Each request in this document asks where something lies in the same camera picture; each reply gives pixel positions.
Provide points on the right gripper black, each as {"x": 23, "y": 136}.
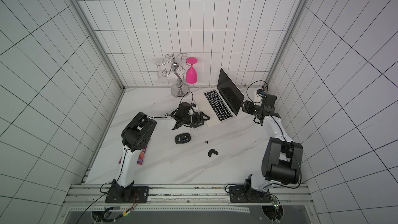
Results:
{"x": 250, "y": 108}

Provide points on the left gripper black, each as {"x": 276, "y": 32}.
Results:
{"x": 199, "y": 121}

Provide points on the silver laptop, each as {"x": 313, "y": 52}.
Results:
{"x": 221, "y": 103}

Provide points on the black wireless mouse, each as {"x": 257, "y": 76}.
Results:
{"x": 182, "y": 138}

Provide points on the black mouse battery cover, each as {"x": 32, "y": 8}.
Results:
{"x": 212, "y": 152}

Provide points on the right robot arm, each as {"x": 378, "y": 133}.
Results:
{"x": 281, "y": 163}

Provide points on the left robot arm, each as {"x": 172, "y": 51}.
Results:
{"x": 135, "y": 138}

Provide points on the chrome glass holder stand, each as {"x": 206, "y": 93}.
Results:
{"x": 180, "y": 88}

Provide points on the pink wine glass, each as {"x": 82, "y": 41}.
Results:
{"x": 191, "y": 74}

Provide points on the clear wine glass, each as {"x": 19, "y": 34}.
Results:
{"x": 162, "y": 71}

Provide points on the purple candy bag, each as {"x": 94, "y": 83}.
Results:
{"x": 140, "y": 159}

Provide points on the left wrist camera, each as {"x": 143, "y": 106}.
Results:
{"x": 193, "y": 109}

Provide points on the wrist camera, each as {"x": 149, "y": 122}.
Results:
{"x": 259, "y": 94}
{"x": 193, "y": 109}

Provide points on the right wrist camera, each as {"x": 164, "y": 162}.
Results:
{"x": 259, "y": 94}

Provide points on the aluminium mounting rail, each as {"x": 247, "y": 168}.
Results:
{"x": 181, "y": 195}

